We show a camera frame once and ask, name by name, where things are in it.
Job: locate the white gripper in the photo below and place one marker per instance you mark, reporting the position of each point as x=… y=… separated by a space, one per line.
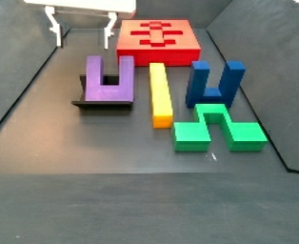
x=113 y=8

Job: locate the purple U-shaped block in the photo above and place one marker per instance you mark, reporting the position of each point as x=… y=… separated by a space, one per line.
x=109 y=87

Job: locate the black fixture stand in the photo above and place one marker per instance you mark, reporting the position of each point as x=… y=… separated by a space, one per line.
x=90 y=104

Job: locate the red board with slots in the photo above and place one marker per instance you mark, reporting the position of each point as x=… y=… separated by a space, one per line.
x=158 y=41

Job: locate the yellow long bar block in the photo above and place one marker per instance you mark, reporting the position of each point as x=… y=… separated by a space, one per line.
x=159 y=97

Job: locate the blue U-shaped block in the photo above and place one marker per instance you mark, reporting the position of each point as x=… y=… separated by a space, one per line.
x=221 y=92

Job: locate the green zigzag block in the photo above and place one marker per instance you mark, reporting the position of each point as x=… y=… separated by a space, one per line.
x=191 y=135

